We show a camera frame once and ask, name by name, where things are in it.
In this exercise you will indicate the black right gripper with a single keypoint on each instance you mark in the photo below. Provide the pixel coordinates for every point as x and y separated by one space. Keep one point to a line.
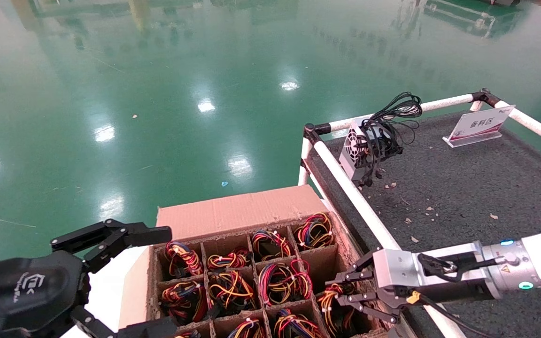
458 291

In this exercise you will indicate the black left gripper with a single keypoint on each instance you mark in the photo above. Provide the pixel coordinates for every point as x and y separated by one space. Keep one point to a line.
21 291

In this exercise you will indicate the brown cardboard box with dividers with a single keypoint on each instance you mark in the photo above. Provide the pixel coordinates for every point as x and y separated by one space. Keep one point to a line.
237 209

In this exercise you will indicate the clear acrylic sign holder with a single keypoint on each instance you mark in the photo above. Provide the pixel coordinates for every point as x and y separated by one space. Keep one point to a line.
479 124

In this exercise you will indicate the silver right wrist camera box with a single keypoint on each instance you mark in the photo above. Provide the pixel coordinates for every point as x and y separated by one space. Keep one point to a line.
397 272

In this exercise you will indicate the white pipe cart frame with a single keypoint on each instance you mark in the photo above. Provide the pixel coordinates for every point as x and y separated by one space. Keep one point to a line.
341 173

